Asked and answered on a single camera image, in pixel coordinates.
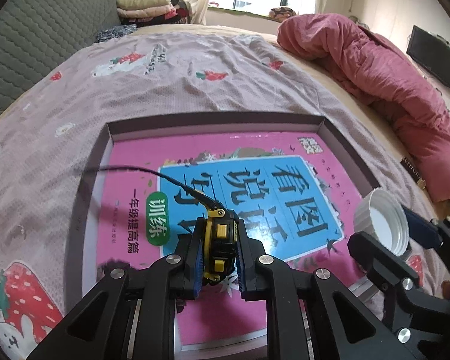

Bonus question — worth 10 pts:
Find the black yellow digital watch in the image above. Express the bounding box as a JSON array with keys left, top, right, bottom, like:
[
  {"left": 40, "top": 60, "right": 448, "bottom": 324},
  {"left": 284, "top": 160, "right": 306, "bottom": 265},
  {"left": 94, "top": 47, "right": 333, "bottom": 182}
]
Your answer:
[{"left": 83, "top": 166, "right": 238, "bottom": 285}]

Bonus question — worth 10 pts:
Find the white plastic jar lid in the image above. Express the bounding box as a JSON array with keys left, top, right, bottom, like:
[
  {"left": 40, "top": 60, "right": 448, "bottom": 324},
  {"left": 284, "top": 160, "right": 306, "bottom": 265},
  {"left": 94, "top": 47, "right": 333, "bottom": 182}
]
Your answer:
[{"left": 353, "top": 188, "right": 410, "bottom": 257}]

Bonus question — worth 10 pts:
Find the grey shallow cardboard box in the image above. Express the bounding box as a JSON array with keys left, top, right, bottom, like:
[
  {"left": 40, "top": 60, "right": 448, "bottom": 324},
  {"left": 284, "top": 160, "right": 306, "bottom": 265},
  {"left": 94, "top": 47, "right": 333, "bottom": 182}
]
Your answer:
[{"left": 63, "top": 111, "right": 384, "bottom": 360}]

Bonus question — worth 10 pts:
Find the pink Chinese workbook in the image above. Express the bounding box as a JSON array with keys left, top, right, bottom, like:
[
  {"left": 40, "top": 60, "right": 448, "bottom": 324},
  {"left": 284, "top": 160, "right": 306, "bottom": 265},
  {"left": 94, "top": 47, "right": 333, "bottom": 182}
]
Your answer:
[{"left": 97, "top": 132, "right": 362, "bottom": 351}]

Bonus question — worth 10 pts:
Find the rose pink quilt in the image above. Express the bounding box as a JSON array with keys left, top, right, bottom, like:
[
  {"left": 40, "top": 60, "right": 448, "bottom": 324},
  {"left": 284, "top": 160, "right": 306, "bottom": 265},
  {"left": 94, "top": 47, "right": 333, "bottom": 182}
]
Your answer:
[{"left": 277, "top": 13, "right": 450, "bottom": 203}]

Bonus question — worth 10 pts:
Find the pink strawberry print blanket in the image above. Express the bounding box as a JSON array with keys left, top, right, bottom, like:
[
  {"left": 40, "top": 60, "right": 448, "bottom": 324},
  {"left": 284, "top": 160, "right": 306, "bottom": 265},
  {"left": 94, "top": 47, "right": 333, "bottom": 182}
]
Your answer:
[{"left": 0, "top": 31, "right": 435, "bottom": 359}]

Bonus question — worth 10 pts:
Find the dark patterned cloth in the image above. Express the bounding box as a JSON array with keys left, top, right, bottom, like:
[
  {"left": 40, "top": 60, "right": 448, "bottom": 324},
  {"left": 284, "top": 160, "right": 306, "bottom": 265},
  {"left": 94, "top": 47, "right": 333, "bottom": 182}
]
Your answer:
[{"left": 95, "top": 24, "right": 137, "bottom": 43}]

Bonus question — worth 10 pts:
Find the stack of folded clothes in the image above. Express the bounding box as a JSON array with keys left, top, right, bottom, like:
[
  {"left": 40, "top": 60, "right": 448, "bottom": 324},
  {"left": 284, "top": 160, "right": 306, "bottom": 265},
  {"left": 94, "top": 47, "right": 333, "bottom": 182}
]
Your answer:
[{"left": 116, "top": 0, "right": 190, "bottom": 28}]

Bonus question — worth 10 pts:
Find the grey quilted headboard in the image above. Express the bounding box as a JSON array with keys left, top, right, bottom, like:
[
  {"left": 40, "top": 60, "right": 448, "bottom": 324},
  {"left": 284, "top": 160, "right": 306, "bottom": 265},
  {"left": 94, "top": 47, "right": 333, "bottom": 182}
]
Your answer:
[{"left": 0, "top": 0, "right": 119, "bottom": 116}]

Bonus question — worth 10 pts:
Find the wall mounted black television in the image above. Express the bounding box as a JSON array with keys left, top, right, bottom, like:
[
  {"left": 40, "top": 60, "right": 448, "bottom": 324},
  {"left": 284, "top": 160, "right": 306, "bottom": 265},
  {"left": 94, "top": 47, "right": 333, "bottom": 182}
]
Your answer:
[{"left": 406, "top": 25, "right": 450, "bottom": 89}]

